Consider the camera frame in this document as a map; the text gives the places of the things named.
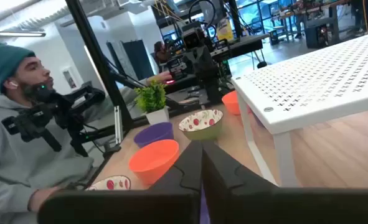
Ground person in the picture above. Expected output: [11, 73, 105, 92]
[0, 42, 174, 224]
[153, 40, 172, 65]

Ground orange plastic bowl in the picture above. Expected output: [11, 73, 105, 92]
[221, 90, 250, 116]
[128, 139, 181, 187]

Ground dark partition panel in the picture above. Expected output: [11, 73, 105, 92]
[106, 39, 155, 82]

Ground small green potted plant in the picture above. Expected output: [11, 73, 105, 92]
[133, 80, 171, 126]

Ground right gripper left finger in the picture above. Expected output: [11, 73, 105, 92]
[37, 140, 203, 224]

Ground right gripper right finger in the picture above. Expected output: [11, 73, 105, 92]
[202, 141, 368, 224]

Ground LED light bar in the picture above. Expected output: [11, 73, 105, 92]
[0, 30, 47, 39]

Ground green bowl with floral inside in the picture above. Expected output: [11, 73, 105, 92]
[177, 109, 224, 141]
[85, 175, 132, 191]

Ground yellow wipes canister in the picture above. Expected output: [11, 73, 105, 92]
[217, 17, 234, 41]

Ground black aluminium rig frame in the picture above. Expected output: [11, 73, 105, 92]
[64, 0, 209, 150]

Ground black work table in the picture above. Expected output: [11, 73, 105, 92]
[211, 34, 270, 60]

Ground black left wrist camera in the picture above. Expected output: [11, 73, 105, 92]
[182, 27, 207, 50]

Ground purple plastic bowl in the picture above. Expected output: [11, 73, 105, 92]
[133, 121, 174, 149]
[200, 186, 210, 224]

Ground white perforated shelf rack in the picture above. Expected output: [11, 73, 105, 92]
[232, 29, 368, 187]

